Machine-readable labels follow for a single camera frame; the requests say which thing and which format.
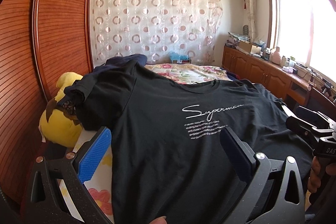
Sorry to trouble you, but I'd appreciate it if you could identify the yellow plush toy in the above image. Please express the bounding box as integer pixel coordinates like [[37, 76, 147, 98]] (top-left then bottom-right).
[[39, 72, 82, 148]]

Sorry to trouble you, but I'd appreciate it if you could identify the window with wooden frame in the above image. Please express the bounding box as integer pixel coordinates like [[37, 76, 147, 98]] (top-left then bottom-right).
[[271, 0, 335, 81]]

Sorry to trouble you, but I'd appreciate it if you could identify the white strawberry flower bedsheet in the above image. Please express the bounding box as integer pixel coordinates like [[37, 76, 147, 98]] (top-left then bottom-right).
[[59, 129, 115, 223]]

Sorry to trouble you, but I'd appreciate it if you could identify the floral rose bed blanket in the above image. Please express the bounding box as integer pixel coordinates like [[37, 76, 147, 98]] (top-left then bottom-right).
[[145, 64, 231, 85]]

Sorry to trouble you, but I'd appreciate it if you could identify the wooden louvered wardrobe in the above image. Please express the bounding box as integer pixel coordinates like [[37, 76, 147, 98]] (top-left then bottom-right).
[[1, 0, 93, 203]]

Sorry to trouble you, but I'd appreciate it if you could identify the stack of papers on cabinet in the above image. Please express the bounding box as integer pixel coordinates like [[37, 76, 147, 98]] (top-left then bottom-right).
[[226, 32, 251, 47]]

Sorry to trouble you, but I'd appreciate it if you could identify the navy blue folded garment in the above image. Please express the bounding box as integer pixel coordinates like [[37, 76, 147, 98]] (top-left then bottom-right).
[[92, 54, 147, 73]]

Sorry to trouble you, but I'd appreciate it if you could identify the wooden sideboard cabinet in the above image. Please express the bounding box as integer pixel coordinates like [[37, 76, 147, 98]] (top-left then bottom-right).
[[222, 46, 318, 107]]

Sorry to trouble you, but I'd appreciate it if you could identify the person's right hand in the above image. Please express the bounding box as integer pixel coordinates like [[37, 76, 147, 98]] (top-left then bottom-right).
[[307, 157, 336, 193]]

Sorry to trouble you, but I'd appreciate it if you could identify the person's left hand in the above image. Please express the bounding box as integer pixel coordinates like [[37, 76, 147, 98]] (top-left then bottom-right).
[[149, 216, 167, 224]]

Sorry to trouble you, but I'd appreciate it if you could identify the pink circle patterned curtain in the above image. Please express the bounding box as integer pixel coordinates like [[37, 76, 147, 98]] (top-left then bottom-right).
[[90, 0, 223, 65]]

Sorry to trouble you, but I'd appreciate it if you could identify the blue tissue pack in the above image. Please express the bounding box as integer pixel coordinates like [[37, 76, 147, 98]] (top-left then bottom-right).
[[168, 52, 191, 64]]

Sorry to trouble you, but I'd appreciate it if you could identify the black Superman t-shirt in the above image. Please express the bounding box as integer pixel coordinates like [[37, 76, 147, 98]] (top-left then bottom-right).
[[64, 61, 312, 223]]

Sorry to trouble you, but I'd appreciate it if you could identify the pink white thermos jug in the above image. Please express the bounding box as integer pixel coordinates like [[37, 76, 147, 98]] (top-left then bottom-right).
[[270, 47, 281, 65]]

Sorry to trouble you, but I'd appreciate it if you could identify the cardboard box on cabinet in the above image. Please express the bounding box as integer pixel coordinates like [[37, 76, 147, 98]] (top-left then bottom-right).
[[238, 41, 262, 54]]

